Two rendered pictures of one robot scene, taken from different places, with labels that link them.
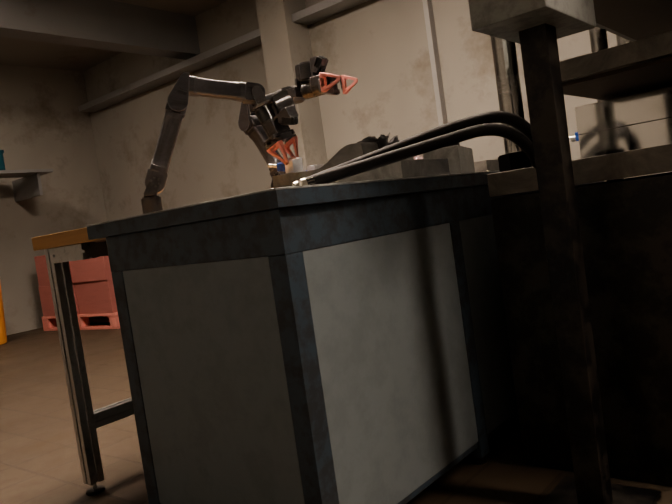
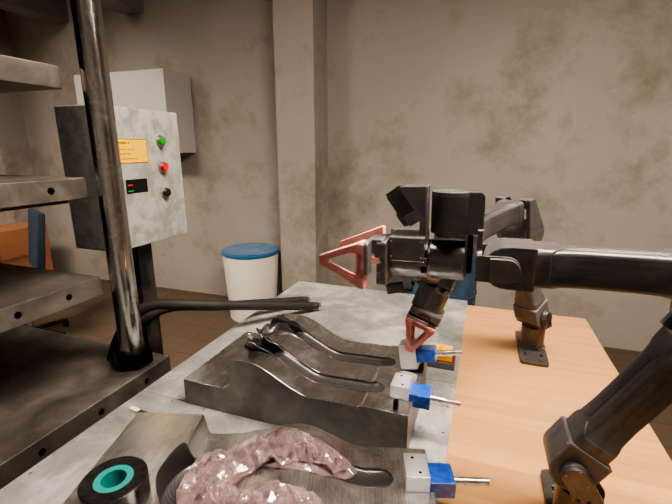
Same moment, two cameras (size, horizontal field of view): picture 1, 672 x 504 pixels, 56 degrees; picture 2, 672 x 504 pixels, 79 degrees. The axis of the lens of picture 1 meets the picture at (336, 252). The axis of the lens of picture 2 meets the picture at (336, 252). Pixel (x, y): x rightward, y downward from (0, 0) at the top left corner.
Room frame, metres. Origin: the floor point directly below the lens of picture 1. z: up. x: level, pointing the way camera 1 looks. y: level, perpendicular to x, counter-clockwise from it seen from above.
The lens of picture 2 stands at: (2.83, -0.34, 1.36)
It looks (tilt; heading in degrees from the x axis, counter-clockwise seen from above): 14 degrees down; 160
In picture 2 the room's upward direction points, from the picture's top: straight up
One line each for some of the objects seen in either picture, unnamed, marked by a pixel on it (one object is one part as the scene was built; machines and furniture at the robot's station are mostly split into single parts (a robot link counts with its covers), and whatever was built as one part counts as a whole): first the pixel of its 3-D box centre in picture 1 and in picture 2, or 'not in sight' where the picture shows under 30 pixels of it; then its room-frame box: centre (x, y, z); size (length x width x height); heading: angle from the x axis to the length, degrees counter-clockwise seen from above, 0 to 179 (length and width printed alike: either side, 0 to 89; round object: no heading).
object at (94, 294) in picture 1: (107, 284); not in sight; (6.53, 2.36, 0.39); 1.28 x 0.91 x 0.77; 50
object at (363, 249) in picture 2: (344, 82); (352, 259); (2.30, -0.12, 1.20); 0.09 x 0.07 x 0.07; 50
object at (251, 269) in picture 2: not in sight; (252, 281); (-0.43, 0.12, 0.29); 0.47 x 0.47 x 0.57
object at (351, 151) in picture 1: (357, 169); (309, 367); (2.02, -0.10, 0.87); 0.50 x 0.26 x 0.14; 50
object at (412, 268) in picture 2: (323, 86); (405, 256); (2.31, -0.04, 1.20); 0.10 x 0.07 x 0.07; 140
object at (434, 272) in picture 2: (310, 88); (447, 255); (2.35, 0.01, 1.21); 0.07 x 0.06 x 0.07; 50
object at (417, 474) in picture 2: not in sight; (446, 480); (2.40, 0.00, 0.86); 0.13 x 0.05 x 0.05; 67
